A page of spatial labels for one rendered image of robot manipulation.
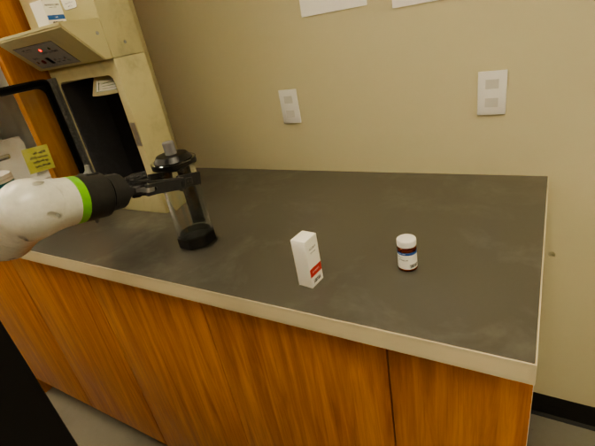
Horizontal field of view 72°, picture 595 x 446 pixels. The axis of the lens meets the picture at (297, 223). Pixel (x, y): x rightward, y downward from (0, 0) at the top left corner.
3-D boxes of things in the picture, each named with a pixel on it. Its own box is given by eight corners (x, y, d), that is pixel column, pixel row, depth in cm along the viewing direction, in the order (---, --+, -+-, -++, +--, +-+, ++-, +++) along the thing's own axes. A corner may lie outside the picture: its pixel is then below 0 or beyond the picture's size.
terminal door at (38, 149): (96, 196, 143) (47, 77, 126) (3, 237, 123) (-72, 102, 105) (96, 196, 144) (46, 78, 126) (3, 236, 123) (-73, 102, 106)
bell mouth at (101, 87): (126, 86, 140) (119, 69, 138) (161, 81, 131) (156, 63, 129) (81, 98, 127) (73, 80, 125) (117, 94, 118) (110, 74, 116)
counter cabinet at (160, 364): (145, 308, 253) (88, 172, 214) (522, 415, 150) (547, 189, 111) (42, 391, 203) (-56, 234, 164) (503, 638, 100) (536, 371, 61)
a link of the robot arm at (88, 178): (68, 225, 83) (96, 228, 78) (56, 166, 80) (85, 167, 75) (95, 218, 88) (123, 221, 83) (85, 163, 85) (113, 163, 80)
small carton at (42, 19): (57, 26, 111) (47, 2, 108) (67, 24, 108) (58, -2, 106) (39, 28, 107) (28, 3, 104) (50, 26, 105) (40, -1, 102)
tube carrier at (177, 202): (195, 225, 115) (173, 151, 106) (225, 228, 110) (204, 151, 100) (167, 244, 107) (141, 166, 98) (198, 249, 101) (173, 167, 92)
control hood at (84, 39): (47, 70, 127) (33, 34, 122) (113, 57, 111) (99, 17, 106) (10, 77, 118) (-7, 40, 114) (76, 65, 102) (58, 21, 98)
